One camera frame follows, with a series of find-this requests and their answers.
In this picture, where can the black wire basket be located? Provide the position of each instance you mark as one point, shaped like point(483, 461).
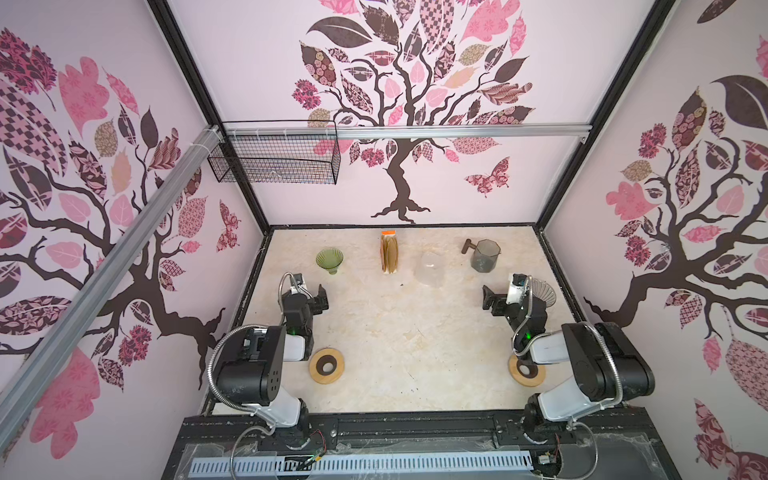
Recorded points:
point(278, 151)

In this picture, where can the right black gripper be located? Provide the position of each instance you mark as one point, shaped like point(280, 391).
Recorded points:
point(498, 301)

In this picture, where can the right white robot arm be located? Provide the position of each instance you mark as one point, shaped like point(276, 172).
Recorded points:
point(607, 369)

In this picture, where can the white cable duct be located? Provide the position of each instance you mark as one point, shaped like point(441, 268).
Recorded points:
point(355, 464)

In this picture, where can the clear plastic dripper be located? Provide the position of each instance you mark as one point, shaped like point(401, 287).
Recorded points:
point(430, 270)

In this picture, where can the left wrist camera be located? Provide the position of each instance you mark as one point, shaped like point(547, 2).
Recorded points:
point(298, 285)

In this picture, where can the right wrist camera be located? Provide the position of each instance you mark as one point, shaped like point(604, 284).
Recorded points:
point(518, 286)

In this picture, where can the aluminium rail left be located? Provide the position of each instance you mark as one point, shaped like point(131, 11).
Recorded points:
point(39, 370)

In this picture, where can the grey glass carafe mug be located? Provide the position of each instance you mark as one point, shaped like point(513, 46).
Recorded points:
point(484, 256)

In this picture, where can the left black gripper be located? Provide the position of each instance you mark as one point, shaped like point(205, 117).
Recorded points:
point(314, 300)

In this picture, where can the green glass dripper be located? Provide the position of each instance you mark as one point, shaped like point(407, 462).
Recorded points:
point(330, 259)

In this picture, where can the aluminium rail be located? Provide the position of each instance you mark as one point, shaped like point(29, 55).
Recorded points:
point(467, 131)
point(39, 370)

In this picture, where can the wooden ring holder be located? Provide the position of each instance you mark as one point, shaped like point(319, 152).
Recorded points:
point(526, 374)
point(326, 366)

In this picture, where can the black base frame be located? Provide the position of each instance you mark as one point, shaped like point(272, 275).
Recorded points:
point(621, 443)

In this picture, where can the coffee filter pack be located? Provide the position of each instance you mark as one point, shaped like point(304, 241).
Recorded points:
point(389, 252)

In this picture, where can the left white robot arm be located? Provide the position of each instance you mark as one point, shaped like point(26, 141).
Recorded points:
point(245, 369)

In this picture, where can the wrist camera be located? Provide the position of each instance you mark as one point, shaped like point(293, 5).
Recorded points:
point(518, 286)
point(298, 285)

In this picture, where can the aluminium rail back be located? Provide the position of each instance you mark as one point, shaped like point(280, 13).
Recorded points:
point(467, 131)

